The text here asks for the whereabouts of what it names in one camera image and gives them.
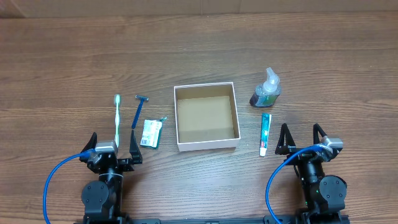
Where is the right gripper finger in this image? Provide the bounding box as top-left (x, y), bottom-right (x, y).
top-left (275, 123), bottom-right (296, 155)
top-left (313, 123), bottom-right (326, 144)

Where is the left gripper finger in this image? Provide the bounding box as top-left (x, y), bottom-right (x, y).
top-left (129, 129), bottom-right (142, 164)
top-left (79, 132), bottom-right (97, 162)

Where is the green white floss packet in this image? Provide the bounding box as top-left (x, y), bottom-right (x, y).
top-left (140, 117), bottom-right (167, 149)

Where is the teal toothpaste tube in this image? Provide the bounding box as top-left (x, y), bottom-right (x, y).
top-left (259, 113), bottom-right (272, 157)

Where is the blue disposable razor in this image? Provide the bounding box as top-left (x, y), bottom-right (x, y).
top-left (131, 95), bottom-right (149, 129)

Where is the green white toothbrush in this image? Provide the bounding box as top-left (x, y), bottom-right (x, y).
top-left (114, 94), bottom-right (121, 146)

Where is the clear soap pump bottle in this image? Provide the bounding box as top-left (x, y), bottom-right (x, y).
top-left (249, 67), bottom-right (282, 108)

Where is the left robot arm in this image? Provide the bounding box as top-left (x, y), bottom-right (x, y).
top-left (79, 133), bottom-right (142, 223)

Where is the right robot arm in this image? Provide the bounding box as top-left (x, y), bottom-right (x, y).
top-left (275, 123), bottom-right (349, 224)

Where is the white cardboard box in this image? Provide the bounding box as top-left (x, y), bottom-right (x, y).
top-left (174, 82), bottom-right (241, 152)

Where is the left blue cable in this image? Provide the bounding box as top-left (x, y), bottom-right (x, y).
top-left (42, 149), bottom-right (96, 224)

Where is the blue cable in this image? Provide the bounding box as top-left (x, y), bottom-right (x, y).
top-left (42, 149), bottom-right (96, 224)
top-left (265, 144), bottom-right (326, 224)

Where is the right blue cable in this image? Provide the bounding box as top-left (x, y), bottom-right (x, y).
top-left (265, 144), bottom-right (326, 224)

